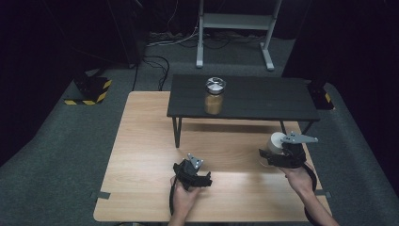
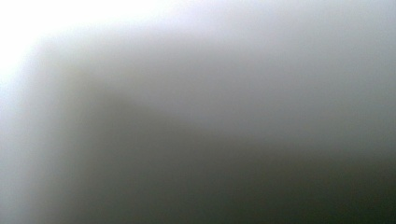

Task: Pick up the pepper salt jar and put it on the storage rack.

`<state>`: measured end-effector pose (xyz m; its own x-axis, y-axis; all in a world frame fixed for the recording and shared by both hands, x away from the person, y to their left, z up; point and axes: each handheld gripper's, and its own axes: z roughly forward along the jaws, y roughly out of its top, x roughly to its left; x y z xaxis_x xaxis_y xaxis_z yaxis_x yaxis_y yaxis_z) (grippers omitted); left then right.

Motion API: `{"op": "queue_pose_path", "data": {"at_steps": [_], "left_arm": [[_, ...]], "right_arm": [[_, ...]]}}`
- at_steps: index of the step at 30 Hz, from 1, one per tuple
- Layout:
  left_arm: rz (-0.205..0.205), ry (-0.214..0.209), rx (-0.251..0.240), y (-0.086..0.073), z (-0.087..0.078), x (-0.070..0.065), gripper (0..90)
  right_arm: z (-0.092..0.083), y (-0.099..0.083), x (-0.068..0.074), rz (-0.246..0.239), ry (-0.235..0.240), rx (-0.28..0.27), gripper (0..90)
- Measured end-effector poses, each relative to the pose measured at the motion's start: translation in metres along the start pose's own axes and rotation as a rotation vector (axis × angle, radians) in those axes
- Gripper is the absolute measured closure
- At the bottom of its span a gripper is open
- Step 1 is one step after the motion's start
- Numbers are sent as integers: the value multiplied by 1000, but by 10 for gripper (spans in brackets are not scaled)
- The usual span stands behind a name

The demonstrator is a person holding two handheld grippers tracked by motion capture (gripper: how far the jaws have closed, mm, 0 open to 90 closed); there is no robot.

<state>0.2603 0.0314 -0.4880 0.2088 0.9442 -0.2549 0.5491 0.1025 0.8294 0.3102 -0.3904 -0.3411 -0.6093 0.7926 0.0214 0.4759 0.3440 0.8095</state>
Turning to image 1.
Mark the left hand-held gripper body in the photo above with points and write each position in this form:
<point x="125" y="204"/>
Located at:
<point x="189" y="175"/>

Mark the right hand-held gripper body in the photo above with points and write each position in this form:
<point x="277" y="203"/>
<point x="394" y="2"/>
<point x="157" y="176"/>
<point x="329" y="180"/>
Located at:
<point x="295" y="155"/>

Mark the jar with white lid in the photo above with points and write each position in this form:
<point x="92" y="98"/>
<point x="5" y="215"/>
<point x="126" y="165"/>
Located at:
<point x="275" y="143"/>

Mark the black shelf with metal legs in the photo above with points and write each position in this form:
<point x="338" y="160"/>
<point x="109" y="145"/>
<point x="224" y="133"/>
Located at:
<point x="251" y="97"/>

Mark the glass jar with silver lid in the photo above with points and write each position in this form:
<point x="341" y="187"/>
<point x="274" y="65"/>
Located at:
<point x="215" y="95"/>

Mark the person's left hand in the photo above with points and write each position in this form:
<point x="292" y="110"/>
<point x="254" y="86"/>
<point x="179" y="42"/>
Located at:
<point x="185" y="201"/>

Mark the person's right hand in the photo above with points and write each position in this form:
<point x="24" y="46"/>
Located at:
<point x="299" y="182"/>

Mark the yellow black striped stand base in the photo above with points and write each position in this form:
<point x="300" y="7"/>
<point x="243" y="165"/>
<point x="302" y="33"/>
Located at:
<point x="320" y="95"/>
<point x="91" y="91"/>

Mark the white metal stand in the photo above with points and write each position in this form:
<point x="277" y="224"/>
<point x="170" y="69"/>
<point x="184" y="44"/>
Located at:
<point x="235" y="21"/>

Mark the dark cabinet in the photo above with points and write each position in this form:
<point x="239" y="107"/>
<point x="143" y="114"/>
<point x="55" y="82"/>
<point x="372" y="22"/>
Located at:
<point x="128" y="31"/>

